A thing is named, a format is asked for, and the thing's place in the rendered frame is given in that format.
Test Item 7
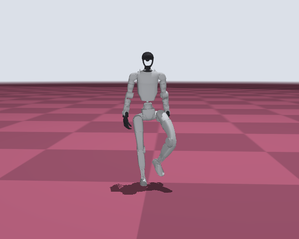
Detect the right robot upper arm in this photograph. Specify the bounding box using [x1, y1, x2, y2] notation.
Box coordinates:
[127, 72, 138, 99]

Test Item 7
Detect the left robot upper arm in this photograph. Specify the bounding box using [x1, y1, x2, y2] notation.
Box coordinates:
[158, 72, 168, 98]

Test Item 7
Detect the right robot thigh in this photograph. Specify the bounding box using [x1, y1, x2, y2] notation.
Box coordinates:
[133, 113, 146, 153]

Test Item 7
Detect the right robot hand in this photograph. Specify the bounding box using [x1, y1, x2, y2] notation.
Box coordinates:
[123, 112, 132, 129]

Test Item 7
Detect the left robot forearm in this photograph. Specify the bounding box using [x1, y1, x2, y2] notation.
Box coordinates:
[162, 97, 170, 113]

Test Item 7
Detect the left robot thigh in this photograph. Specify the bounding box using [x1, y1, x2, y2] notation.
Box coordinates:
[155, 110, 176, 147]

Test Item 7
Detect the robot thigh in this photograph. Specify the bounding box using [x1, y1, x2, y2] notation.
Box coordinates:
[155, 110, 176, 147]
[133, 113, 146, 153]

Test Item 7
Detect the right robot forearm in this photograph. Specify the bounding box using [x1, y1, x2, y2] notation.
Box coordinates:
[122, 92, 131, 116]

